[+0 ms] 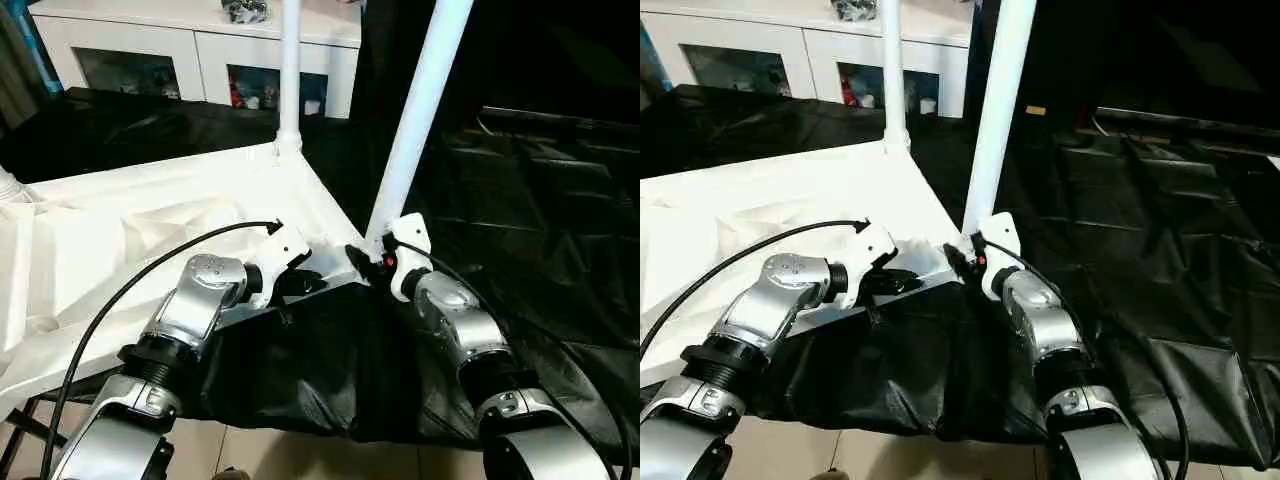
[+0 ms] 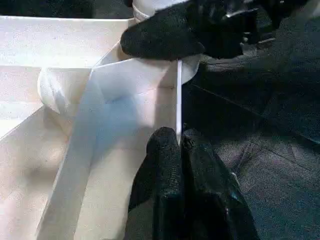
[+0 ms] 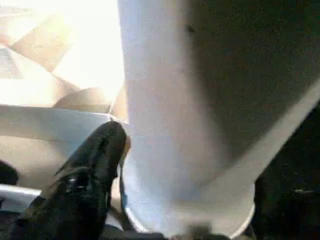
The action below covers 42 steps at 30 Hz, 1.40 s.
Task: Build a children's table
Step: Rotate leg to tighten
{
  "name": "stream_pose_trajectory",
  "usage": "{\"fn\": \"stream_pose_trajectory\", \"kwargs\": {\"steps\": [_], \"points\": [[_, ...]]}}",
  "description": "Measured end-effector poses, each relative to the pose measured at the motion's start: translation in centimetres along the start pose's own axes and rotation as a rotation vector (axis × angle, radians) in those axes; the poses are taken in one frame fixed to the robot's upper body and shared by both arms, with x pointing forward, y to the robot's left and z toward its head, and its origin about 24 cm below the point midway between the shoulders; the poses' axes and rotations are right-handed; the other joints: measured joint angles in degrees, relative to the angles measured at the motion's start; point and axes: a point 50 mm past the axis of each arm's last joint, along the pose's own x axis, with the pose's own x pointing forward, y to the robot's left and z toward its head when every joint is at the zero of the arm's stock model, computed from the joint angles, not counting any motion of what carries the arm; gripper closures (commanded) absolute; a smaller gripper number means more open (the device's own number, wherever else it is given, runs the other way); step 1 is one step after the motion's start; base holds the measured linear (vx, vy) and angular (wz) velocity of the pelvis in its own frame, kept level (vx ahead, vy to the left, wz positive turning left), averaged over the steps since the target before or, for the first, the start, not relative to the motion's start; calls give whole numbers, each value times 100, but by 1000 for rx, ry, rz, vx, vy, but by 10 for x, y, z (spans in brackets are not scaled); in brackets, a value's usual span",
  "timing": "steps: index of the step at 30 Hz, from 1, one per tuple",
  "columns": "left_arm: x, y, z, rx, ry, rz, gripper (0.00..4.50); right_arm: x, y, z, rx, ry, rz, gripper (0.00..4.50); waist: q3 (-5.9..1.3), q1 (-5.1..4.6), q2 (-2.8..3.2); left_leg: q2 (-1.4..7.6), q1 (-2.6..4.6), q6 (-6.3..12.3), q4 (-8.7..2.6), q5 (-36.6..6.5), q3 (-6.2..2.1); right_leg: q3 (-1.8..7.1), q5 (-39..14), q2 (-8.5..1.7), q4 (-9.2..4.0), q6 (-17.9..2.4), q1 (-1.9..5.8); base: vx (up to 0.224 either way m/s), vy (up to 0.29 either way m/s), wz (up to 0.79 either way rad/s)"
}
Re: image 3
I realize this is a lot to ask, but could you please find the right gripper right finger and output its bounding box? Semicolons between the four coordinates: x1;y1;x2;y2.
249;152;320;240

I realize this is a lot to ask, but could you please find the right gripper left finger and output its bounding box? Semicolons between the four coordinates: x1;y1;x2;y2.
11;120;129;240

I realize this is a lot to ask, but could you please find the white plastic table top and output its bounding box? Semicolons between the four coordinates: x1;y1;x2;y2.
0;0;258;239

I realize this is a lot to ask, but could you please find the white plastic table leg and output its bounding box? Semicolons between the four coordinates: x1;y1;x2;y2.
116;0;320;234

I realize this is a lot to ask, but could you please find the black work mat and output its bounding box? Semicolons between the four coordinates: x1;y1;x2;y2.
0;107;320;240

